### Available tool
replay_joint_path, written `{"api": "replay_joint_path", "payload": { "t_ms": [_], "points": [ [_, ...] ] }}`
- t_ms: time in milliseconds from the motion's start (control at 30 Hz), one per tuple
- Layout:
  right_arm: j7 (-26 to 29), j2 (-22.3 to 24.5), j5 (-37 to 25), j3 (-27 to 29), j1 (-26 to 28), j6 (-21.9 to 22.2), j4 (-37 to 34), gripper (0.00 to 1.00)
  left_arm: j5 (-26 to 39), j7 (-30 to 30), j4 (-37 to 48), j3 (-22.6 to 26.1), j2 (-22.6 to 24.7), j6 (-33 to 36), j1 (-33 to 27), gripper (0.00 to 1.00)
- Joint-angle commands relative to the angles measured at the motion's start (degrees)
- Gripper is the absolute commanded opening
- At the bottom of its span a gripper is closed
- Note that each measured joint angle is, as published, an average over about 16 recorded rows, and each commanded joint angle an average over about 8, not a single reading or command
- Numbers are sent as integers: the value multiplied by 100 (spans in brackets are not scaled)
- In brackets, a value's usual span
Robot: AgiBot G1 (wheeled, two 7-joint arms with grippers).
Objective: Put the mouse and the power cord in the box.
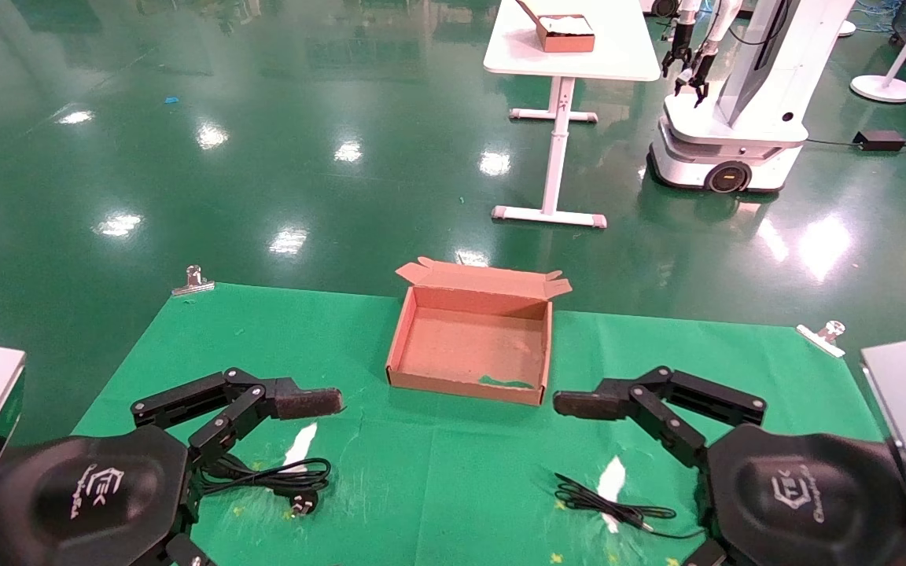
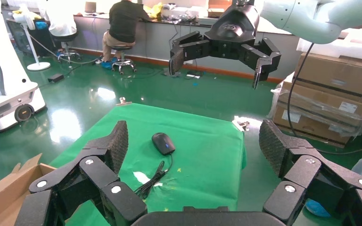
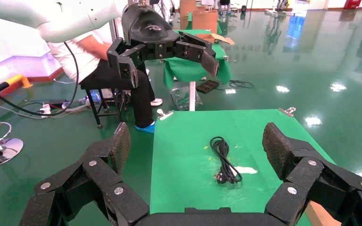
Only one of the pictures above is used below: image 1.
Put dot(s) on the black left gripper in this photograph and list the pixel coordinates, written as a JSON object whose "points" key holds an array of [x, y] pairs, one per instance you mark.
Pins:
{"points": [[83, 487]]}

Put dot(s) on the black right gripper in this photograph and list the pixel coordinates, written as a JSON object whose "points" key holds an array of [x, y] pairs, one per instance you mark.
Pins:
{"points": [[807, 495]]}

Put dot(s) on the open brown cardboard box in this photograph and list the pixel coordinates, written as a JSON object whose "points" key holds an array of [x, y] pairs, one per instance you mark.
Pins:
{"points": [[469, 346]]}

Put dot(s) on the small brown box with white contents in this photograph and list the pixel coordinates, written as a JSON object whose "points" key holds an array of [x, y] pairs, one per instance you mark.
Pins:
{"points": [[567, 33]]}

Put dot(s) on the silver binder clip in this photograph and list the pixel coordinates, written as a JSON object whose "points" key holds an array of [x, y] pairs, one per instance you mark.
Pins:
{"points": [[193, 283], [824, 336]]}

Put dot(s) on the green table cloth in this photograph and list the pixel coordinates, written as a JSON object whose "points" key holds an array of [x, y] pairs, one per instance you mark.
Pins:
{"points": [[437, 472]]}

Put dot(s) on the white wheeled robot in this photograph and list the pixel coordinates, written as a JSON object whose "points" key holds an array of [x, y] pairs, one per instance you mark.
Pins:
{"points": [[752, 94]]}

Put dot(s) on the black power adapter brick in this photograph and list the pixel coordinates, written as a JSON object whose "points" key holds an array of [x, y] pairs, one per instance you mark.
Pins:
{"points": [[879, 140]]}

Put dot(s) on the white round stand base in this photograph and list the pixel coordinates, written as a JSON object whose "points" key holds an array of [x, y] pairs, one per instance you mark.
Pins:
{"points": [[883, 88]]}

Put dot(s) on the white table with pedestal legs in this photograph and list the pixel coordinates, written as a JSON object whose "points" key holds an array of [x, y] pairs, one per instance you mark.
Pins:
{"points": [[571, 47]]}

